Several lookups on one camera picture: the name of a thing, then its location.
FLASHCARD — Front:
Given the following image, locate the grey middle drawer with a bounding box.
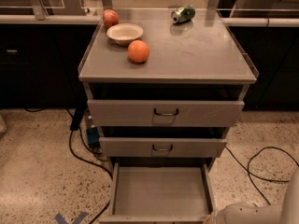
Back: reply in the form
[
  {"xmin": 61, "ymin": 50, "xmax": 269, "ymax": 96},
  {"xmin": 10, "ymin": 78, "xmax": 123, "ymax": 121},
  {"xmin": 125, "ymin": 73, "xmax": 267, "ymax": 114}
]
[{"xmin": 99, "ymin": 137, "xmax": 226, "ymax": 158}]

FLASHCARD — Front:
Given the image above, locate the white bowl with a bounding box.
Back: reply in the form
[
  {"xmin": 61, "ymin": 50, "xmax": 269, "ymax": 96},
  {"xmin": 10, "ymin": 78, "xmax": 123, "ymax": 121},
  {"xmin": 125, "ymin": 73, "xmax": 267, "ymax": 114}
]
[{"xmin": 107, "ymin": 23, "xmax": 143, "ymax": 46}]

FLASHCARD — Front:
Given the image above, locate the blue tape cross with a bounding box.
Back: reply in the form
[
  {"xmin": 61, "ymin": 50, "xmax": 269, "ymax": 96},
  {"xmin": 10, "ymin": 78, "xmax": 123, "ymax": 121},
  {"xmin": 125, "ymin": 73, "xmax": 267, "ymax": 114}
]
[{"xmin": 54, "ymin": 212, "xmax": 88, "ymax": 224}]

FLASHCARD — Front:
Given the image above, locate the grey drawer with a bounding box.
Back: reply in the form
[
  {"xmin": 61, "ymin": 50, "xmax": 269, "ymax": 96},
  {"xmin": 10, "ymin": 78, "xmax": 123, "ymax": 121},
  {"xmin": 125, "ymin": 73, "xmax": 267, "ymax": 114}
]
[
  {"xmin": 88, "ymin": 100, "xmax": 244, "ymax": 127},
  {"xmin": 99, "ymin": 137, "xmax": 226, "ymax": 158},
  {"xmin": 99, "ymin": 163, "xmax": 215, "ymax": 224}
]

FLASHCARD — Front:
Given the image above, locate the black counter cabinet right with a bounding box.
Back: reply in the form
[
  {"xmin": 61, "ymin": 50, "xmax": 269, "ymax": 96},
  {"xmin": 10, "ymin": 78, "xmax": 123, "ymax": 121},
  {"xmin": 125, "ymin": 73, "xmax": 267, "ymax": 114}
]
[{"xmin": 229, "ymin": 24, "xmax": 299, "ymax": 111}]

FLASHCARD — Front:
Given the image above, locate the black counter cabinet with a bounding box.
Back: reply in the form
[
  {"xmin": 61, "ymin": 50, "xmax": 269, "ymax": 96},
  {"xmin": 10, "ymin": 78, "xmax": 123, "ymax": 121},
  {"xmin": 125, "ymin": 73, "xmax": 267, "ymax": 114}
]
[
  {"xmin": 0, "ymin": 19, "xmax": 99, "ymax": 108},
  {"xmin": 229, "ymin": 24, "xmax": 299, "ymax": 111}
]

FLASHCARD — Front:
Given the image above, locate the black floor cable right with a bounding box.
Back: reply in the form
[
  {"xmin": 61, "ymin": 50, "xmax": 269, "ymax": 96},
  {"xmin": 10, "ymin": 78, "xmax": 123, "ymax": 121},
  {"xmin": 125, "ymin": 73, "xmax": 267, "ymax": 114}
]
[{"xmin": 225, "ymin": 146, "xmax": 299, "ymax": 206}]

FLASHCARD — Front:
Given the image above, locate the black floor cable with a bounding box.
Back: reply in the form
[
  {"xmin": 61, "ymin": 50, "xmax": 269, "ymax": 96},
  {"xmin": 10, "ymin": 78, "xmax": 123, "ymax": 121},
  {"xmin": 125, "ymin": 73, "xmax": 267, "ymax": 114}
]
[
  {"xmin": 23, "ymin": 106, "xmax": 114, "ymax": 224},
  {"xmin": 225, "ymin": 146, "xmax": 299, "ymax": 206}
]

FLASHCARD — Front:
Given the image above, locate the grey drawer cabinet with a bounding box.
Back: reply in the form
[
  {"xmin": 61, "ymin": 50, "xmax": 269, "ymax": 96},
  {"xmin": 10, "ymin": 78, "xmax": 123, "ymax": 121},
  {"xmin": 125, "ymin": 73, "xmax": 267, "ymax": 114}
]
[{"xmin": 78, "ymin": 7, "xmax": 260, "ymax": 173}]

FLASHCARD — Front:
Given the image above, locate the red apple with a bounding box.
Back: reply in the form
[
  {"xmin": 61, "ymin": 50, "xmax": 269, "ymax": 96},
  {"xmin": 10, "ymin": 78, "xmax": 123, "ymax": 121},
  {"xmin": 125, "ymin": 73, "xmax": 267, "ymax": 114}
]
[{"xmin": 103, "ymin": 9, "xmax": 119, "ymax": 29}]

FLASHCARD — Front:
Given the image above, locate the black floor cable left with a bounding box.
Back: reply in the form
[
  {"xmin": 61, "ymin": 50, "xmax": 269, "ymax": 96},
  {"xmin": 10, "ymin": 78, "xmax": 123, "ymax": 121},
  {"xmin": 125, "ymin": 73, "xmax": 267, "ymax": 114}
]
[{"xmin": 23, "ymin": 106, "xmax": 114, "ymax": 224}]

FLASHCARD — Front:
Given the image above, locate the grey top drawer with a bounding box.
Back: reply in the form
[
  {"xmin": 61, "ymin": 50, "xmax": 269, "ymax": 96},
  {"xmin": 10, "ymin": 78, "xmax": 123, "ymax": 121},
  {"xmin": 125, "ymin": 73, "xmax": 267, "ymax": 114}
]
[{"xmin": 88, "ymin": 100, "xmax": 244, "ymax": 127}]

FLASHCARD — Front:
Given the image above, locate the blue power box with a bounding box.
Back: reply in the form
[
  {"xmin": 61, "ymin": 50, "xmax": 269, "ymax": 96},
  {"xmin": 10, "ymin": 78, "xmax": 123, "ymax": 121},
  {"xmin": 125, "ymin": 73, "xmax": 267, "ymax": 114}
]
[{"xmin": 86, "ymin": 127, "xmax": 99, "ymax": 147}]

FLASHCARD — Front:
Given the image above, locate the black counter cabinet left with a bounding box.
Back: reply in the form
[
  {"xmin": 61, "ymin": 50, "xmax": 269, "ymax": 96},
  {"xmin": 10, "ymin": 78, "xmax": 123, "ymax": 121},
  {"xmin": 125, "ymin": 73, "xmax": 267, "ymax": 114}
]
[{"xmin": 0, "ymin": 19, "xmax": 99, "ymax": 108}]

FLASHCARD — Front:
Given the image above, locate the grey bottom drawer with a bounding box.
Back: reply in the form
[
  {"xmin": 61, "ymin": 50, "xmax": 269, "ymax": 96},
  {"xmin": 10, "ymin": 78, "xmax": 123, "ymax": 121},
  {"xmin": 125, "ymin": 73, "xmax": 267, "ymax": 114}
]
[{"xmin": 99, "ymin": 163, "xmax": 215, "ymax": 224}]

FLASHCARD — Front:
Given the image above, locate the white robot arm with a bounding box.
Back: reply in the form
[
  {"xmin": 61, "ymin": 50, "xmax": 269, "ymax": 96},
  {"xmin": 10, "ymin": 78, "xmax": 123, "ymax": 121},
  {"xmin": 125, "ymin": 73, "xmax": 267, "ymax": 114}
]
[{"xmin": 204, "ymin": 168, "xmax": 299, "ymax": 224}]

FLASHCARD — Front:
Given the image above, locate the orange fruit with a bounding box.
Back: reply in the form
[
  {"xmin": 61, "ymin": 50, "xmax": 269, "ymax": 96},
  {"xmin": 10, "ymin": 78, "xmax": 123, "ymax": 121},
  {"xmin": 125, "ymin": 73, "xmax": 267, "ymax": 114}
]
[{"xmin": 128, "ymin": 40, "xmax": 150, "ymax": 63}]

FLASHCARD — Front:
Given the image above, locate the green crushed soda can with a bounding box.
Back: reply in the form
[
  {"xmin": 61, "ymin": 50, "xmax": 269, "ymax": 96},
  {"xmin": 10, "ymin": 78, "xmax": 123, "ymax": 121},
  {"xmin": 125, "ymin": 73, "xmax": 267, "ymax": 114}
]
[{"xmin": 171, "ymin": 5, "xmax": 195, "ymax": 24}]

